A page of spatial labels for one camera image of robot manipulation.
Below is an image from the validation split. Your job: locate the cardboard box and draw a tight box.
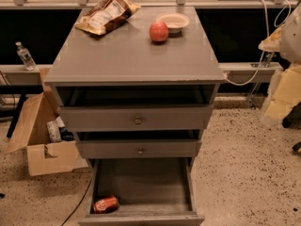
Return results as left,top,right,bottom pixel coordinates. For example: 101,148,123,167
5,69,88,176

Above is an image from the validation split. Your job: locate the grey drawer cabinet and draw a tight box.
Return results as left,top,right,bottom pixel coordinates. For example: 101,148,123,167
43,5,228,226

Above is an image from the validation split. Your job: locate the dark bottle in box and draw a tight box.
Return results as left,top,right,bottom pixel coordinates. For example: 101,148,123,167
55,116,74,141

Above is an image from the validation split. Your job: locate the clear water bottle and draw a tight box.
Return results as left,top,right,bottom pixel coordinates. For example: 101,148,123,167
16,41,36,71

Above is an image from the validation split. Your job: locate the grey top drawer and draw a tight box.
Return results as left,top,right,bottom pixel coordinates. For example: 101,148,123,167
58,105,213,132

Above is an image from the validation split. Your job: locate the black floor cable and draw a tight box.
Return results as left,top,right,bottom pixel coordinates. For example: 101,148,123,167
59,176,94,226

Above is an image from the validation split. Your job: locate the metal stand pole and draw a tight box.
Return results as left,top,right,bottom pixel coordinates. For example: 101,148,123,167
246,52,275,109

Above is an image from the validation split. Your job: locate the white bowl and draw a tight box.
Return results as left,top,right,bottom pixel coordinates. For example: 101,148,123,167
156,13,190,34

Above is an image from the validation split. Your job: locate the grey drawer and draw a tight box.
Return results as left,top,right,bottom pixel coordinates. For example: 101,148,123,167
79,158,204,226
76,139,201,159
58,105,213,132

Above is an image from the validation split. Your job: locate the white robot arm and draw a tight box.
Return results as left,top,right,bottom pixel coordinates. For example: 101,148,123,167
259,5,301,126

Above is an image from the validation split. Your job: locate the grey middle drawer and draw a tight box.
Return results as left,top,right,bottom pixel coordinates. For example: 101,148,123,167
76,139,201,159

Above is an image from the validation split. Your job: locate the white can in box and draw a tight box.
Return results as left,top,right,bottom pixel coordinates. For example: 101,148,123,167
47,121,61,143

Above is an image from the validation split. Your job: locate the black table leg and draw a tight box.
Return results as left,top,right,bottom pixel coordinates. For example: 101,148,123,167
7,94,26,138

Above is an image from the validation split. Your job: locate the red apple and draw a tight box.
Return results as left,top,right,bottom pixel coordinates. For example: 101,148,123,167
149,22,168,42

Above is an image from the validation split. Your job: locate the brown chip bag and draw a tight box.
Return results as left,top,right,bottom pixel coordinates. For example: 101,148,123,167
75,0,141,36

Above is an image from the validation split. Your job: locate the grey bottom drawer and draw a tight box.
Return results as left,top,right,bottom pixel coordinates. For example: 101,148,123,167
79,158,204,226

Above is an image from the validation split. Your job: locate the white cable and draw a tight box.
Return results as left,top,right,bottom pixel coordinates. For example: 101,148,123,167
224,0,293,87

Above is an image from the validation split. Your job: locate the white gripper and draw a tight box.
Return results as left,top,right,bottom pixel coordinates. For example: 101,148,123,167
258,25,301,125

